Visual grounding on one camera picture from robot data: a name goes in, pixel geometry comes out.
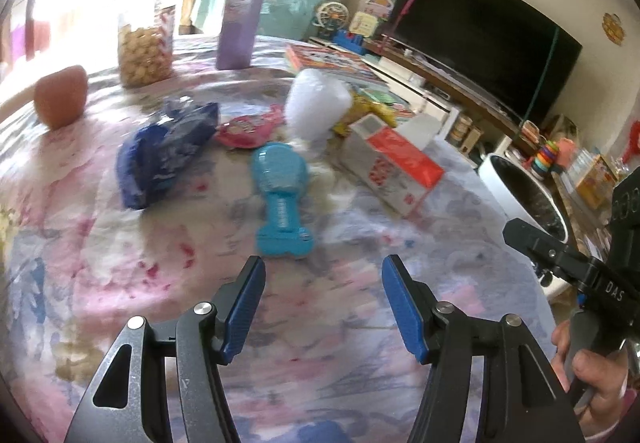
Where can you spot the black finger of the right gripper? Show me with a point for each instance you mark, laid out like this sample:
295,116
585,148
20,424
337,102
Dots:
550,258

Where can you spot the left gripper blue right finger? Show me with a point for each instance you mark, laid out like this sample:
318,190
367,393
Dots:
411,308

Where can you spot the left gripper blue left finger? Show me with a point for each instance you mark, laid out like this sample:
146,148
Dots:
237,303

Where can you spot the red white carton box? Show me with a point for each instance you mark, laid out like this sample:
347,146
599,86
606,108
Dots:
390,165

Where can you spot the right hand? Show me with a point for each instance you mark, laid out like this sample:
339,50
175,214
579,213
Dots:
611,400

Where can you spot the yellow toy box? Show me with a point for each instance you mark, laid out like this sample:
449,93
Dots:
596,183

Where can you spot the teal hair brush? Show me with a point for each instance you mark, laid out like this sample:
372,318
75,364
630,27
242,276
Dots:
281,177

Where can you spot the white tv cabinet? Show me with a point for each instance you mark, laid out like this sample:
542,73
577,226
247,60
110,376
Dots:
461,117

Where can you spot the blue snack bag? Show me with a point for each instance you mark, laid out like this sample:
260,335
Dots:
150,161

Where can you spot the pink candy wrapper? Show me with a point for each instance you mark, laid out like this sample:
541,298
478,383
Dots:
247,132

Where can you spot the black flat television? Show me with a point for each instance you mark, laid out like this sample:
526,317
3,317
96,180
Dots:
511,53

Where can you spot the yellow snack wrapper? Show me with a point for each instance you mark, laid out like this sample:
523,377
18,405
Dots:
362,106

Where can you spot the white plastic cup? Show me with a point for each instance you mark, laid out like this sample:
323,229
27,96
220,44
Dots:
314,105

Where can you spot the green small carton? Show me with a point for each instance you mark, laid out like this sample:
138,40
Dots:
388,104

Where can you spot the red children's book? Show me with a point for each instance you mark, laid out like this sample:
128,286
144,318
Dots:
344,65

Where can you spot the red apple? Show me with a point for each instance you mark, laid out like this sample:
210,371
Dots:
60,97

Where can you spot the clear snack jar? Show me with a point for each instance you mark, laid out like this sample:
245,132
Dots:
146,52

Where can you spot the toy telephone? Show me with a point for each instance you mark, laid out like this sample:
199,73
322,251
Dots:
364,24

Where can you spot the ferris wheel toy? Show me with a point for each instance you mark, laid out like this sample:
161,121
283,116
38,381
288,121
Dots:
331,16

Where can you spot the purple thermos bottle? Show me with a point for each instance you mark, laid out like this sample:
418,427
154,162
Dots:
237,35

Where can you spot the rainbow stacking ring toy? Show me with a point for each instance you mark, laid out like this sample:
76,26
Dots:
544,160

